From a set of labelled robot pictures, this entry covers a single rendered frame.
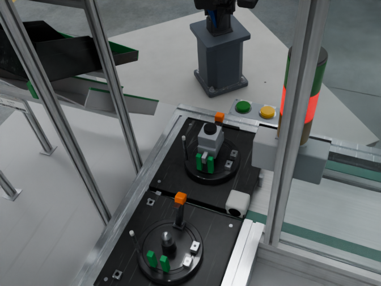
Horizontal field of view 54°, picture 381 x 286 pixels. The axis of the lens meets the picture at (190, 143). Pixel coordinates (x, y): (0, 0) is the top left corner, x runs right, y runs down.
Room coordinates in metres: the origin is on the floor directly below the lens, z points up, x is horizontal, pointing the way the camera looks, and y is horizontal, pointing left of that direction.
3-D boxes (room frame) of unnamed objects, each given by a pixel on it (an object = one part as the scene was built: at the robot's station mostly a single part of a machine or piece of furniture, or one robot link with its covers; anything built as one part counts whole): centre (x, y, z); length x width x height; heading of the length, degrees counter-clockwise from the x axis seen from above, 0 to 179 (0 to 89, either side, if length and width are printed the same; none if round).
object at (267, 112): (0.74, -0.22, 0.96); 0.04 x 0.04 x 0.02
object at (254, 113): (0.74, -0.22, 0.93); 0.21 x 0.07 x 0.06; 63
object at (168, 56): (1.01, -0.08, 0.84); 0.90 x 0.70 x 0.03; 17
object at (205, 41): (1.02, -0.13, 0.96); 0.15 x 0.15 x 0.20; 17
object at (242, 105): (0.77, -0.16, 0.96); 0.04 x 0.04 x 0.02
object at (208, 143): (0.57, -0.04, 1.06); 0.08 x 0.04 x 0.07; 153
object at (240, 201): (0.45, -0.09, 0.97); 0.05 x 0.05 x 0.04; 63
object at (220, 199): (0.58, -0.05, 0.96); 0.24 x 0.24 x 0.02; 63
